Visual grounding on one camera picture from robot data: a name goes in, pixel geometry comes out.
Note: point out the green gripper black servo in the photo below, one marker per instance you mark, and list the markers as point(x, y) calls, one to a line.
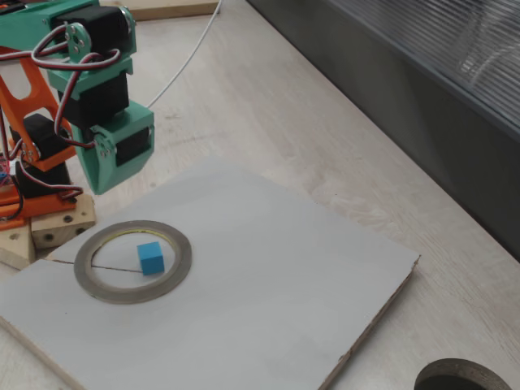
point(101, 162)

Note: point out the blue cube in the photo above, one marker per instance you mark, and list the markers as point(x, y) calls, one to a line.
point(150, 260)

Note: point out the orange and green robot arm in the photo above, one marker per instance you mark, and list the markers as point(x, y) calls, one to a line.
point(24, 30)

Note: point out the long wooden plank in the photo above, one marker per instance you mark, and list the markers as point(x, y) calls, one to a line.
point(61, 225)

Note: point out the red controller circuit board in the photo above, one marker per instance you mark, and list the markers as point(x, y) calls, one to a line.
point(5, 172)

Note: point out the orange controller board holder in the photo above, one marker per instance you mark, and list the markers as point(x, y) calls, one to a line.
point(10, 224)

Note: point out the short wooden block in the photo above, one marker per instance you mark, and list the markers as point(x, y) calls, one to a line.
point(16, 248)

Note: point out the light wooden plank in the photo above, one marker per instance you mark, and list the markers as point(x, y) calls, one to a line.
point(170, 10)

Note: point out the white plywood board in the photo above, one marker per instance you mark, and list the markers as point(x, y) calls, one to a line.
point(243, 304)

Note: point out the ribbed glass desk partition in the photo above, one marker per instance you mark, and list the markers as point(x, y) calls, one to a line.
point(406, 101)

